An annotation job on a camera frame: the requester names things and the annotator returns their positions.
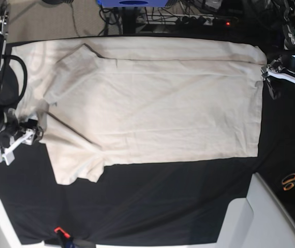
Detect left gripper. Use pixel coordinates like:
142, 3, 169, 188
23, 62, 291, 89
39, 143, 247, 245
265, 54, 295, 100

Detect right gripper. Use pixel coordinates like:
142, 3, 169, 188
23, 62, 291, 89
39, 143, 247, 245
0, 108, 44, 145

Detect cream white T-shirt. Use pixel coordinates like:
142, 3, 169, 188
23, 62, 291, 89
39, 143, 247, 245
12, 37, 267, 185

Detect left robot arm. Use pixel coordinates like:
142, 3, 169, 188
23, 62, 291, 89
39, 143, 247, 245
261, 1, 295, 99

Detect white power strip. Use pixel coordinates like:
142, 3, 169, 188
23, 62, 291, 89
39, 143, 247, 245
137, 13, 215, 26

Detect red clip at table edge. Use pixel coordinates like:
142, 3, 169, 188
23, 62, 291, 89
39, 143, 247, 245
54, 227, 71, 239

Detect black table cloth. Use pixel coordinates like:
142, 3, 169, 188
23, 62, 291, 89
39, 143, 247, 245
0, 33, 295, 246

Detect blue plastic box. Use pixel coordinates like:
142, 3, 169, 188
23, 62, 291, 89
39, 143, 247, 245
97, 0, 171, 8

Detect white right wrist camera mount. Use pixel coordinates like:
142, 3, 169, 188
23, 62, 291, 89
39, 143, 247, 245
0, 129, 36, 166

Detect orange handled scissors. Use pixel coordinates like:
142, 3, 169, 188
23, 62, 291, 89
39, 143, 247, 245
282, 173, 295, 191

